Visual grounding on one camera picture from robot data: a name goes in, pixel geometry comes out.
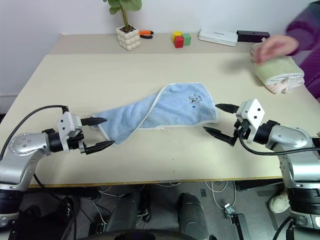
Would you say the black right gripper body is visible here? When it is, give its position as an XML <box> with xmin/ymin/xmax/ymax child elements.
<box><xmin>232</xmin><ymin>119</ymin><xmax>252</xmax><ymax>146</ymax></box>

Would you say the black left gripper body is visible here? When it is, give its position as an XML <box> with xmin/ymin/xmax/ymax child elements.
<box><xmin>66</xmin><ymin>128</ymin><xmax>88</xmax><ymax>155</ymax></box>

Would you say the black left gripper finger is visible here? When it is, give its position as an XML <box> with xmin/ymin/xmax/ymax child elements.
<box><xmin>85</xmin><ymin>140</ymin><xmax>116</xmax><ymax>155</ymax></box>
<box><xmin>80</xmin><ymin>117</ymin><xmax>108</xmax><ymax>127</ymax></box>

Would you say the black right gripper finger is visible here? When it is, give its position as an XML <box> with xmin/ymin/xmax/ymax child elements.
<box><xmin>215</xmin><ymin>103</ymin><xmax>240</xmax><ymax>114</ymax></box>
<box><xmin>202</xmin><ymin>126</ymin><xmax>235</xmax><ymax>146</ymax></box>

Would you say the blue cloth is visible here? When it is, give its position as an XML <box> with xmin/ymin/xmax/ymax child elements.
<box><xmin>90</xmin><ymin>81</ymin><xmax>220</xmax><ymax>146</ymax></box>

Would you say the folded beige towel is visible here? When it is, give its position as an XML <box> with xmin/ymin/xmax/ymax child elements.
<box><xmin>250</xmin><ymin>41</ymin><xmax>266</xmax><ymax>64</ymax></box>

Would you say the folded green towel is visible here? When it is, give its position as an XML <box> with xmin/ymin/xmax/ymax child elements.
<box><xmin>253</xmin><ymin>55</ymin><xmax>306</xmax><ymax>89</ymax></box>

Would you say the person's bare hand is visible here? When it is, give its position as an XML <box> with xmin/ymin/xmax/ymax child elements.
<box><xmin>254</xmin><ymin>34</ymin><xmax>300</xmax><ymax>67</ymax></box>

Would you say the dark rounded robot leg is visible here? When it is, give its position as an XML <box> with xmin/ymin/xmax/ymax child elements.
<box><xmin>176</xmin><ymin>192</ymin><xmax>210</xmax><ymax>238</ymax></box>
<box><xmin>106</xmin><ymin>191</ymin><xmax>149</xmax><ymax>235</ymax></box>

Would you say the flat white box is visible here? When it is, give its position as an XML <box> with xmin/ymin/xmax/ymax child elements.
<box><xmin>197</xmin><ymin>27</ymin><xmax>239</xmax><ymax>47</ymax></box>

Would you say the long black box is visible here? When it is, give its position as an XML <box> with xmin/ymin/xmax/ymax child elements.
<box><xmin>236</xmin><ymin>30</ymin><xmax>271</xmax><ymax>43</ymax></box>

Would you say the white sneaker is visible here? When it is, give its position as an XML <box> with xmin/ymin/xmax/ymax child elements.
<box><xmin>267</xmin><ymin>188</ymin><xmax>291</xmax><ymax>214</ymax></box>

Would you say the red cube block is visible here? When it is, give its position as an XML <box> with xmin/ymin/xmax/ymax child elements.
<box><xmin>174</xmin><ymin>35</ymin><xmax>186</xmax><ymax>49</ymax></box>

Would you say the white bubble plant pot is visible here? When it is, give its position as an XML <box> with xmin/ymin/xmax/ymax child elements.
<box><xmin>115</xmin><ymin>25</ymin><xmax>142</xmax><ymax>52</ymax></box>

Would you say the person's purple garment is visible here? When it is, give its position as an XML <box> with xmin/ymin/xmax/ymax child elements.
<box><xmin>298</xmin><ymin>48</ymin><xmax>320</xmax><ymax>102</ymax></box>

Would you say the black table foot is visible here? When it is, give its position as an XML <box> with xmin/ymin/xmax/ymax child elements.
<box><xmin>228</xmin><ymin>213</ymin><xmax>248</xmax><ymax>240</ymax></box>

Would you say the orange black marker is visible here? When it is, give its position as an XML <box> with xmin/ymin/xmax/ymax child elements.
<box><xmin>138</xmin><ymin>29</ymin><xmax>155</xmax><ymax>40</ymax></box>

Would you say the green leafy plant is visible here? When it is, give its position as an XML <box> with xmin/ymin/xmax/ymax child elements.
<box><xmin>107</xmin><ymin>0</ymin><xmax>143</xmax><ymax>32</ymax></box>

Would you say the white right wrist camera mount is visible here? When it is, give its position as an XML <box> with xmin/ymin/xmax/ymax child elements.
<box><xmin>236</xmin><ymin>98</ymin><xmax>267</xmax><ymax>145</ymax></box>

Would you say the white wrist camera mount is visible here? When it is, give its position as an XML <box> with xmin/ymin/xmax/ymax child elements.
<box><xmin>56</xmin><ymin>111</ymin><xmax>84</xmax><ymax>153</ymax></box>
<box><xmin>236</xmin><ymin>98</ymin><xmax>267</xmax><ymax>145</ymax></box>

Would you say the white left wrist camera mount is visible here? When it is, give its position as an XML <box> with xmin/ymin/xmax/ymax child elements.
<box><xmin>56</xmin><ymin>111</ymin><xmax>84</xmax><ymax>153</ymax></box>

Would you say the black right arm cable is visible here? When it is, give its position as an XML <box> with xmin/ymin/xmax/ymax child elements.
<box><xmin>236</xmin><ymin>134</ymin><xmax>320</xmax><ymax>156</ymax></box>

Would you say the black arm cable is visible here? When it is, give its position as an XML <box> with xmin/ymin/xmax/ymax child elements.
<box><xmin>0</xmin><ymin>104</ymin><xmax>70</xmax><ymax>161</ymax></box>
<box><xmin>236</xmin><ymin>134</ymin><xmax>320</xmax><ymax>156</ymax></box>

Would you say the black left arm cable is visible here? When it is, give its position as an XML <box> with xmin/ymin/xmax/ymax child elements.
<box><xmin>0</xmin><ymin>104</ymin><xmax>70</xmax><ymax>161</ymax></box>

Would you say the white floor cable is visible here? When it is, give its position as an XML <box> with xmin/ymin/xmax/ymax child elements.
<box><xmin>204</xmin><ymin>179</ymin><xmax>238</xmax><ymax>211</ymax></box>

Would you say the metal caster bracket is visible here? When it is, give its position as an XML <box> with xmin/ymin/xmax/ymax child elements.
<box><xmin>223</xmin><ymin>203</ymin><xmax>237</xmax><ymax>218</ymax></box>

